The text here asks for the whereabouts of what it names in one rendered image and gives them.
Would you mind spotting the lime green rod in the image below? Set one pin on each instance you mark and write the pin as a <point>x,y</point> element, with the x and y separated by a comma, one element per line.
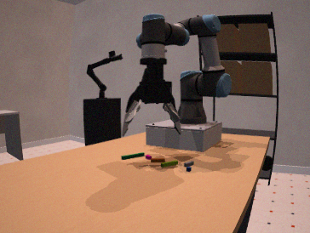
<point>166,164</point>

